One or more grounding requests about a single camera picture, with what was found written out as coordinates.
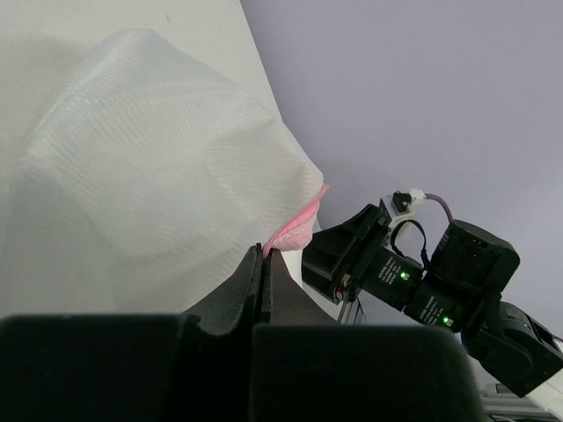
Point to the white mesh laundry bag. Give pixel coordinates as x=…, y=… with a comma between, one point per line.
x=143, y=183

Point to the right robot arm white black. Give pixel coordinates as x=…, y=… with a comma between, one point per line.
x=512, y=347

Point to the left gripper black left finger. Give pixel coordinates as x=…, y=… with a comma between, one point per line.
x=188, y=366

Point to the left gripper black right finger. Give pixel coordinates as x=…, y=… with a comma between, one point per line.
x=305, y=367

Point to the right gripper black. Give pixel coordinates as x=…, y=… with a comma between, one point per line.
x=468, y=268

